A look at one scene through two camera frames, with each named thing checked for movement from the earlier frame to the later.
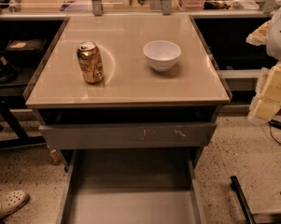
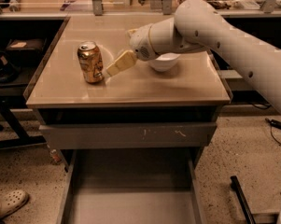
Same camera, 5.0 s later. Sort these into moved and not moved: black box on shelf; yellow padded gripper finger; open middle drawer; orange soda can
Moved: yellow padded gripper finger
Not moved: open middle drawer; orange soda can; black box on shelf
